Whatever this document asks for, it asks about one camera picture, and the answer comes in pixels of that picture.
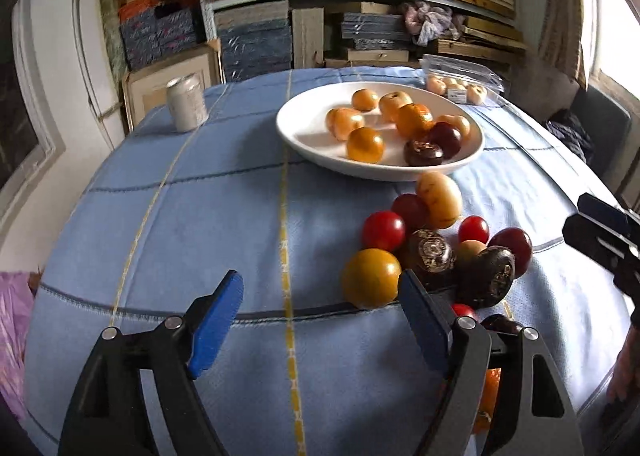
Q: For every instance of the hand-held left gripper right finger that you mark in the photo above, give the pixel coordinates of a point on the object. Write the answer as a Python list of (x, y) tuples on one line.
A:
[(425, 326)]

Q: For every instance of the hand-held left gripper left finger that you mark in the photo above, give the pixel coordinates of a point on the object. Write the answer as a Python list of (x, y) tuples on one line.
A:
[(215, 326)]

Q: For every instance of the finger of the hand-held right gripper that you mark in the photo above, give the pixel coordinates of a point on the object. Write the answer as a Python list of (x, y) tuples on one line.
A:
[(602, 211), (590, 236)]

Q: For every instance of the red cherry tomato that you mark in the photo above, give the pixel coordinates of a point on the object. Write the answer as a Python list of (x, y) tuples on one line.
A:
[(462, 311), (407, 208), (383, 231), (473, 229)]

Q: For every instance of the yellow tomato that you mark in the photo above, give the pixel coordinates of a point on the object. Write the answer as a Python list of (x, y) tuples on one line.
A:
[(371, 278), (365, 144)]

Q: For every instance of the dark red plum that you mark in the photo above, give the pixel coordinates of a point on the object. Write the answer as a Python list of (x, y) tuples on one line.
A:
[(446, 138), (517, 243)]

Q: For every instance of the dark brown water chestnut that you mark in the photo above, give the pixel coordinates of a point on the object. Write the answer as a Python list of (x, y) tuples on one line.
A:
[(430, 251), (487, 276), (423, 153), (500, 322)]

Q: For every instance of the small tan longan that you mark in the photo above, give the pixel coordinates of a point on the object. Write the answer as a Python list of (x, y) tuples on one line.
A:
[(469, 251)]

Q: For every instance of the mandarin orange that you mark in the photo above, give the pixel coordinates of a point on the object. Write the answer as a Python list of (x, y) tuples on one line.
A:
[(490, 391), (414, 119)]

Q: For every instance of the pale yellow peach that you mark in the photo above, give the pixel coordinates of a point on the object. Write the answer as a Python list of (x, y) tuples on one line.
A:
[(395, 105), (344, 123), (365, 99), (461, 124), (440, 200)]

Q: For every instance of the white oval plate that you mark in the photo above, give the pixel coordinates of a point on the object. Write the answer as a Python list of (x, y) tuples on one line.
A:
[(310, 125)]

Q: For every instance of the person's right hand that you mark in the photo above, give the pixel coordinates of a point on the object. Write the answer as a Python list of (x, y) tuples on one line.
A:
[(627, 371)]

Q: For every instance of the black jacket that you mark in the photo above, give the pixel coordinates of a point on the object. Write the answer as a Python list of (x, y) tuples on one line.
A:
[(570, 133)]

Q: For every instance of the grey upholstered chair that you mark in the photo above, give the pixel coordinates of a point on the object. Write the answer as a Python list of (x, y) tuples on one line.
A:
[(600, 105)]

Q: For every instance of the blue checked tablecloth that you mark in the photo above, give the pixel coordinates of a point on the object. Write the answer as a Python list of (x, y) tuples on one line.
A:
[(200, 216)]

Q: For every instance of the cluster of small packaged peaches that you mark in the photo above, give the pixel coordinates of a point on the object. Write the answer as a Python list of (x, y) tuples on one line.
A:
[(475, 94)]

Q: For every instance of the wooden framed window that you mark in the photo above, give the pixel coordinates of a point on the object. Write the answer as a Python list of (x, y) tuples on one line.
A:
[(615, 25)]

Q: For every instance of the purple plastic bag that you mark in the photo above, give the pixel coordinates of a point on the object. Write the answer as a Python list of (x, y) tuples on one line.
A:
[(12, 326)]

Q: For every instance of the clear plastic clamshell box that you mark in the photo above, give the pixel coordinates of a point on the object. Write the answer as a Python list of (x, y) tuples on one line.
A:
[(460, 66)]

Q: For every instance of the woven straw curtain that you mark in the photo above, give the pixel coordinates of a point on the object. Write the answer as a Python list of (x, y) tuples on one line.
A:
[(560, 10)]

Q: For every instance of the silver drink can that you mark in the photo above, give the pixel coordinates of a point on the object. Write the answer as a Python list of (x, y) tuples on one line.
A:
[(186, 105)]

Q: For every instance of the cardboard box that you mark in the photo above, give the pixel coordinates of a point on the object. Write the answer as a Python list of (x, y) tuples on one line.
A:
[(155, 85)]

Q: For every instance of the pink plastic bag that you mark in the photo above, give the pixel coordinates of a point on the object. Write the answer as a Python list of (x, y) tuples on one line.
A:
[(435, 20)]

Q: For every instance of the stack of blue patterned boxes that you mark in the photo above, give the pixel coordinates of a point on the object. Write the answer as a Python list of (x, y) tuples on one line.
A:
[(255, 50)]

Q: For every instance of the white framed window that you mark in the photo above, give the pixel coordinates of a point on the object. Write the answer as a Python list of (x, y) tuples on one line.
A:
[(20, 110)]

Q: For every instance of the green marbled board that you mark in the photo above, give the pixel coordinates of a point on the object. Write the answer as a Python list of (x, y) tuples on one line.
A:
[(112, 35)]

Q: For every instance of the white trim strip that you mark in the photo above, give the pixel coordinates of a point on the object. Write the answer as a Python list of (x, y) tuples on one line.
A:
[(76, 10)]

